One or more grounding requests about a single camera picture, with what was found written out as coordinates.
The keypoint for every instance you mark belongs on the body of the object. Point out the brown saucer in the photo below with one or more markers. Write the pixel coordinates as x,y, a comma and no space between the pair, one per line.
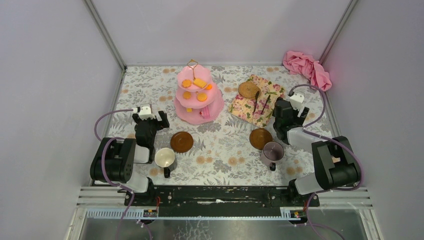
259,137
181,142

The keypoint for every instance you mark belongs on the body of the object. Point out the pink three-tier cake stand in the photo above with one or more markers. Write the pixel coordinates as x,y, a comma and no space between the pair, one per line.
214,103

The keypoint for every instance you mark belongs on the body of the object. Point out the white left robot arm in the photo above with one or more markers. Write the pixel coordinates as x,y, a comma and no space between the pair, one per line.
114,160

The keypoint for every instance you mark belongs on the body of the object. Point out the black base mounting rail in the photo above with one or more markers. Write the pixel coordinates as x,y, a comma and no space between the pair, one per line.
220,201

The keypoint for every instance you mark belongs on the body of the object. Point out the brown saucer left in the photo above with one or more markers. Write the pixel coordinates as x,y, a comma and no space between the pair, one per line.
181,142

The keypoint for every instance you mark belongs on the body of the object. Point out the floral rectangular serving tray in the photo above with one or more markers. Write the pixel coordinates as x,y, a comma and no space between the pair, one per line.
242,107

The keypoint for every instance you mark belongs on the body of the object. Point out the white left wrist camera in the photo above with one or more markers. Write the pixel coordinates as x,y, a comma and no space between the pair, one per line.
144,111

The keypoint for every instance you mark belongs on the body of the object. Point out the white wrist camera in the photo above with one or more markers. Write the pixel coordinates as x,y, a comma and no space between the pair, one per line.
144,111
296,99

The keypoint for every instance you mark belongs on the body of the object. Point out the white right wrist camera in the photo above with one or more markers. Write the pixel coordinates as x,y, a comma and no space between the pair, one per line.
296,99

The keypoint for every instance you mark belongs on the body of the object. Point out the crumpled pink cloth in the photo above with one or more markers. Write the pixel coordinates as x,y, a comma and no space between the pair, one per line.
298,63

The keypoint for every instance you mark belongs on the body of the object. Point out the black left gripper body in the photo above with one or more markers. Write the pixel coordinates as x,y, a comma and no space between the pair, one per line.
151,120

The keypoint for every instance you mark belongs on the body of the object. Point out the pink cake slice toy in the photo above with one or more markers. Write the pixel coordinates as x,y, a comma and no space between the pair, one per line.
205,113

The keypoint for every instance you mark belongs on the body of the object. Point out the cream mug black handle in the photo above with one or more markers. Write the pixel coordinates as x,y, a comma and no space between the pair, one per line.
165,158

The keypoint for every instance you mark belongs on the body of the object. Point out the round orange cookie toy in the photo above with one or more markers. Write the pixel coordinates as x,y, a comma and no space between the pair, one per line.
187,95

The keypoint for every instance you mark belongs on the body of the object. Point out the small orange cookie toy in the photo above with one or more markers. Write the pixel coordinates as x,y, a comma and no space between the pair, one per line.
202,97

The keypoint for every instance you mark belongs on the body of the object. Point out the round woven brown coaster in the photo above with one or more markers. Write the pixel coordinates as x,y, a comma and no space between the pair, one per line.
249,90

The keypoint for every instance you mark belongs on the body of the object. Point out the floral tablecloth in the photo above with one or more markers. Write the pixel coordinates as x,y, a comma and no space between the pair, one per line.
221,153

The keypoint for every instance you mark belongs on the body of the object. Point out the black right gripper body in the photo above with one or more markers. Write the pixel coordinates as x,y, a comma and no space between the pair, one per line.
299,121

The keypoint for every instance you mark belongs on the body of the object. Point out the orange flower cookie toy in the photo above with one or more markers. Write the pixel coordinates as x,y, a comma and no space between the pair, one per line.
186,83

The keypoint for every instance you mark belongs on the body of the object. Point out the brown saucer right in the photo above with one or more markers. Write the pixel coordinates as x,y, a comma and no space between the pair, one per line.
259,137

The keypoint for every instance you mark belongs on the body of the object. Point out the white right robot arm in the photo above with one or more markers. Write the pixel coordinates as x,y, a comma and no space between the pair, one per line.
334,162

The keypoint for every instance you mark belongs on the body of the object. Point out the mauve mug black handle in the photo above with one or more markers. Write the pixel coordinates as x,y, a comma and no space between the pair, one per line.
272,155

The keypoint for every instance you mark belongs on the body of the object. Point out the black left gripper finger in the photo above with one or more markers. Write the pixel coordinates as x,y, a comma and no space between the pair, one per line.
164,122
136,117

